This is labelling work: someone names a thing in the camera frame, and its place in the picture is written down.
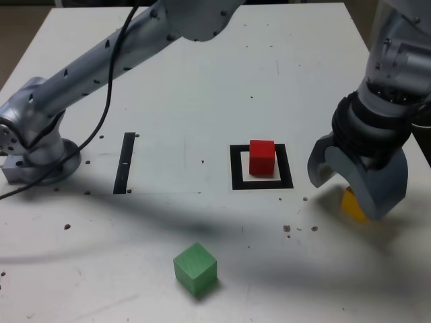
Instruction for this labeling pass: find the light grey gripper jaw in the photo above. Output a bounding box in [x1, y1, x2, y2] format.
[324, 144, 410, 221]

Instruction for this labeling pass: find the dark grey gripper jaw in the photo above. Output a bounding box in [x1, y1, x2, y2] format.
[307, 133, 337, 189]

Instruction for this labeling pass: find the yellow cube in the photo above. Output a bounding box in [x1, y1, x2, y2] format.
[340, 186, 370, 223]

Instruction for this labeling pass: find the red cube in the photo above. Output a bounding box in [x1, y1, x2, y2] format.
[248, 139, 277, 177]

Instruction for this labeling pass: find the green cube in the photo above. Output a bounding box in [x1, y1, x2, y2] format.
[172, 242, 218, 297]

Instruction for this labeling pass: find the black tape square outline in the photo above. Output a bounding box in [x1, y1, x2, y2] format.
[229, 143, 294, 191]

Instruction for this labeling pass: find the black tape strip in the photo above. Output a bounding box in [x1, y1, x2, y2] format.
[112, 132, 136, 195]

